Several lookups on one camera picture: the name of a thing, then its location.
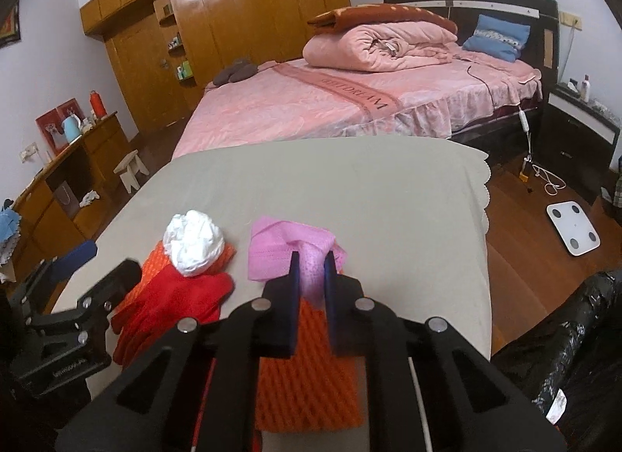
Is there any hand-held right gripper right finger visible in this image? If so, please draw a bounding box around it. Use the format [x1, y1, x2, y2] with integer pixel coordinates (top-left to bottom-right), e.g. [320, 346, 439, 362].
[325, 252, 567, 452]

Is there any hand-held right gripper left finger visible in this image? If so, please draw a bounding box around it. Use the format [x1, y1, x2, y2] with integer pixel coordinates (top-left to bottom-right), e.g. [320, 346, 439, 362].
[53, 250, 302, 452]

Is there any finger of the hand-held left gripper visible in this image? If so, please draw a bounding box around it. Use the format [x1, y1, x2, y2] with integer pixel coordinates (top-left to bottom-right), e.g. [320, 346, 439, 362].
[24, 259, 143, 343]
[7, 239, 98, 309]

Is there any pink face mask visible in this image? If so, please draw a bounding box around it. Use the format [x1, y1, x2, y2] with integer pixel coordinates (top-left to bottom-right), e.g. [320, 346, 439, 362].
[248, 217, 348, 297]

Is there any red glove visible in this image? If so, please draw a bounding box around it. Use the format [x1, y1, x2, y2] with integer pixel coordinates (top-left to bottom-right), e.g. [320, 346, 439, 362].
[111, 270, 235, 366]

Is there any large white paper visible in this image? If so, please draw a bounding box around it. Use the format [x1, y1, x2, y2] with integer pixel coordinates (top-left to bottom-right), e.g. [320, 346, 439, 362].
[162, 210, 227, 278]

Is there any bin with black plastic liner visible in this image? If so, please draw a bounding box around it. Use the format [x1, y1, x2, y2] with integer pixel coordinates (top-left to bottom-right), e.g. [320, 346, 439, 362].
[491, 270, 622, 452]

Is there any wooden desk cabinet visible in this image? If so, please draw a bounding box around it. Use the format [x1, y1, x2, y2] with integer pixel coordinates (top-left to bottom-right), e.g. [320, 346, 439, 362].
[0, 112, 132, 287]

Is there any small wooden stool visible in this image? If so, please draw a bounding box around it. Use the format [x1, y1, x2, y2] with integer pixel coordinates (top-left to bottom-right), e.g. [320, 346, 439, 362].
[113, 151, 150, 193]

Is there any beige cloth-covered table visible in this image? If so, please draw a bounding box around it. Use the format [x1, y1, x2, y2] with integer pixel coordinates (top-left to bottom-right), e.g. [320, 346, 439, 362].
[51, 136, 494, 452]

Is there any light blue kettle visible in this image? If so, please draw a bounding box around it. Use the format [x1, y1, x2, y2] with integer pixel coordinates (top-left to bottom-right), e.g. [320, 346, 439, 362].
[61, 114, 83, 144]

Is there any red gift box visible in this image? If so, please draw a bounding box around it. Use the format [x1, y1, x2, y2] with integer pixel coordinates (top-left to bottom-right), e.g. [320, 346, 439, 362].
[35, 98, 86, 156]

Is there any red thermos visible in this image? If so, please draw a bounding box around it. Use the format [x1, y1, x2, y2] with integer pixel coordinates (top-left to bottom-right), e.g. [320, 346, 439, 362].
[89, 89, 108, 119]

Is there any bed with pink sheet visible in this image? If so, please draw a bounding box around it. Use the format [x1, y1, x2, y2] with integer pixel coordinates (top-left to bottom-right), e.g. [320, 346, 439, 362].
[172, 0, 559, 161]

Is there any brown plush pillow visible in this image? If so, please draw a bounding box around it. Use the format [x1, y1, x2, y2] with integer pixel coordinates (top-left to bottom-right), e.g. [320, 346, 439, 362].
[212, 58, 256, 88]

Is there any folded pink quilt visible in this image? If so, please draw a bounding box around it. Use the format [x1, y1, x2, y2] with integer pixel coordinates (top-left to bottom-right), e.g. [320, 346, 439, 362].
[302, 20, 460, 74]

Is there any white bathroom scale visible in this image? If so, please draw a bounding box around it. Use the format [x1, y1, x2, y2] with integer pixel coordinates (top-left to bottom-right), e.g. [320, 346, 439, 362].
[547, 202, 602, 257]

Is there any wooden wardrobe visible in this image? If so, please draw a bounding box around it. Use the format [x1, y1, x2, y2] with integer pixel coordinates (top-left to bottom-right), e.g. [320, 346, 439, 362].
[79, 0, 351, 134]

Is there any folded red-brown blanket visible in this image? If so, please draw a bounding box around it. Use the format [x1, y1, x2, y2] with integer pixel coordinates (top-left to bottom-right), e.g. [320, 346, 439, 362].
[306, 3, 458, 37]

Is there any pink electric blanket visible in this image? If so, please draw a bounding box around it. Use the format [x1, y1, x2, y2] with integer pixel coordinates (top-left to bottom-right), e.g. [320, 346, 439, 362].
[452, 46, 542, 86]

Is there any dark nightstand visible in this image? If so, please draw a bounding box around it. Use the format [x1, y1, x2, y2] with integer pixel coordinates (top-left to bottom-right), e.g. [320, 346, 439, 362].
[535, 84, 622, 205]

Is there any blue pillow with patterned band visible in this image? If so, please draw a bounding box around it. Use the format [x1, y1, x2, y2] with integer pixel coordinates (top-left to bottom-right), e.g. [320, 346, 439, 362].
[461, 14, 530, 63]

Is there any plaid cloth covered chair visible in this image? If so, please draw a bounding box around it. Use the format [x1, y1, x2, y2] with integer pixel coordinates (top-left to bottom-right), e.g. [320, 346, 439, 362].
[603, 155, 622, 226]

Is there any framed wall picture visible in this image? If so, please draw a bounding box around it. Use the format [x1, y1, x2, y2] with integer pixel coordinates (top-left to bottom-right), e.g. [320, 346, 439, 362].
[0, 2, 23, 47]

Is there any white floor cable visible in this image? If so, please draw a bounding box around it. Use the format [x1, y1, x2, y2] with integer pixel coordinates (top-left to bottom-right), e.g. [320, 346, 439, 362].
[529, 160, 567, 195]

